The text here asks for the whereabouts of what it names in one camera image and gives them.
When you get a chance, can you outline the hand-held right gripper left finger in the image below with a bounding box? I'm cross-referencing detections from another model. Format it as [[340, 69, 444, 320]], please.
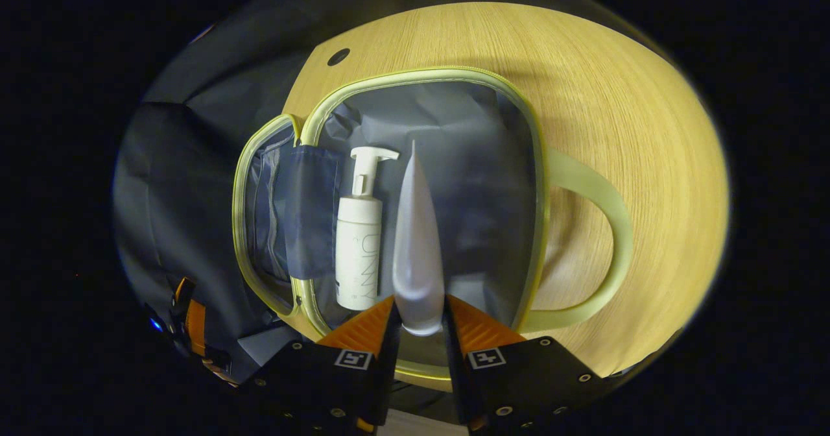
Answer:
[[240, 295, 401, 435]]

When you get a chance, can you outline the white pump bottle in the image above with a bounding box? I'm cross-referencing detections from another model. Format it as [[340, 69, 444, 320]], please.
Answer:
[[335, 147, 400, 311]]

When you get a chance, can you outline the white squeeze tube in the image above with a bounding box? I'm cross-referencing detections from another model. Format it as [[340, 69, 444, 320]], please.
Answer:
[[392, 139, 446, 337]]

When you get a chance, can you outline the cream suitcase with handles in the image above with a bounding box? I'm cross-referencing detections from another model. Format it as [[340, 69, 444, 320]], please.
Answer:
[[232, 66, 634, 391]]

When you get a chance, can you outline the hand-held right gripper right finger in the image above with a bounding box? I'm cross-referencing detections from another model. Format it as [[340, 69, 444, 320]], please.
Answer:
[[444, 295, 613, 433]]

